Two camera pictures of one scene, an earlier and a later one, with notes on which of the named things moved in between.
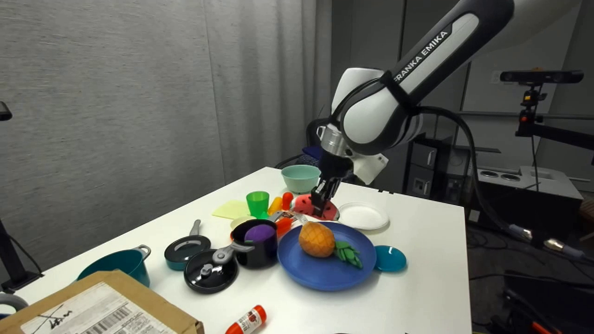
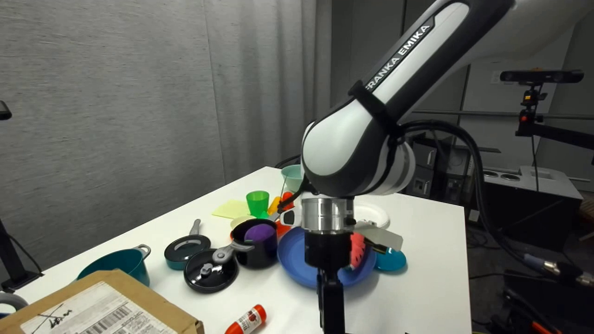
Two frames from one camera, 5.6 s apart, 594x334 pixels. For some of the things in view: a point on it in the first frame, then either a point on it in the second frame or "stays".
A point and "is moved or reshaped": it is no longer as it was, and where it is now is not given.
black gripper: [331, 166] → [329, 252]
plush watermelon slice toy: [305, 205] is moved or reshaped
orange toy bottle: [287, 201] stays
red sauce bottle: [255, 318] stays
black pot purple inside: [255, 244] stays
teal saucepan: [129, 261] stays
